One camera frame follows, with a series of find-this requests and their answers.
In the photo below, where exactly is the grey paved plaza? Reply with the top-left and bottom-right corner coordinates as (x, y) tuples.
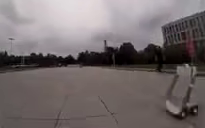
(0, 65), (205, 128)

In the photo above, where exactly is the chimney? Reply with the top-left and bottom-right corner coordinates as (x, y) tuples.
(103, 39), (108, 53)

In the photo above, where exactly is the person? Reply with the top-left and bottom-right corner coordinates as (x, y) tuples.
(155, 46), (165, 73)

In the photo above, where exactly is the small white robot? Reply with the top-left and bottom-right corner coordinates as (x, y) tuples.
(165, 63), (200, 119)

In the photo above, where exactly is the long white building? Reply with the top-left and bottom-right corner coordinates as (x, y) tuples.
(161, 8), (205, 64)

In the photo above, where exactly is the lamp pole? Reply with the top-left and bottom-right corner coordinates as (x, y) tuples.
(8, 37), (16, 56)

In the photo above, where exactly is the row of trees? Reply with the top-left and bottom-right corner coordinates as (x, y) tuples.
(0, 42), (205, 68)

